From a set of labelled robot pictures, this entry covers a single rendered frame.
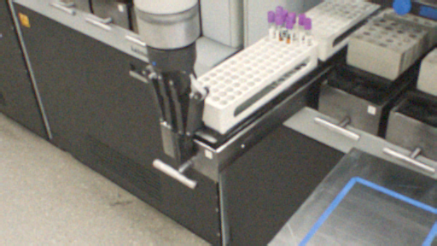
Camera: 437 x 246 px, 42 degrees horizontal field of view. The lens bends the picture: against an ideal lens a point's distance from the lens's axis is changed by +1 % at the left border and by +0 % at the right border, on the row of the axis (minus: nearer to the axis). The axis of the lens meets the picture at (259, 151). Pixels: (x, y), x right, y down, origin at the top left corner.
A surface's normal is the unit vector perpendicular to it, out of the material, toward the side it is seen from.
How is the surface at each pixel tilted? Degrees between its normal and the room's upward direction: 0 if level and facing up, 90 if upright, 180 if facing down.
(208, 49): 0
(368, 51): 90
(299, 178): 90
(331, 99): 90
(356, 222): 0
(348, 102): 90
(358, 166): 0
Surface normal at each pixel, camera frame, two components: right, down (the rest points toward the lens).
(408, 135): -0.62, 0.50
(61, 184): 0.00, -0.77
